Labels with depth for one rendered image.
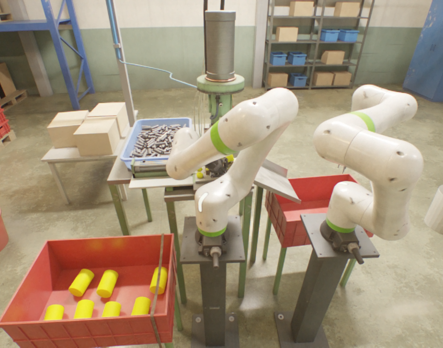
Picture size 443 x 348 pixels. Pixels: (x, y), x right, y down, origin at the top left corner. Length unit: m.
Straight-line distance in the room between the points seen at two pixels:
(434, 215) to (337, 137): 2.41
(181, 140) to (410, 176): 0.78
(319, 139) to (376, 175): 0.17
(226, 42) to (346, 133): 0.63
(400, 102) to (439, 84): 6.10
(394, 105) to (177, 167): 0.79
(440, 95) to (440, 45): 0.98
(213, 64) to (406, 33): 7.27
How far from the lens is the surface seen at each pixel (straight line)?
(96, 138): 2.64
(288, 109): 0.84
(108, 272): 1.44
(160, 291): 1.37
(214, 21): 1.16
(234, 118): 0.73
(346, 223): 1.18
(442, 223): 3.11
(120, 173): 1.60
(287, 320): 2.03
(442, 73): 7.16
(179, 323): 1.91
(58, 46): 5.71
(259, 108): 0.73
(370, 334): 2.18
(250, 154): 0.97
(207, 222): 1.03
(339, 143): 0.76
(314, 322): 1.79
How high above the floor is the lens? 1.78
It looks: 34 degrees down
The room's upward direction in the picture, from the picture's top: straight up
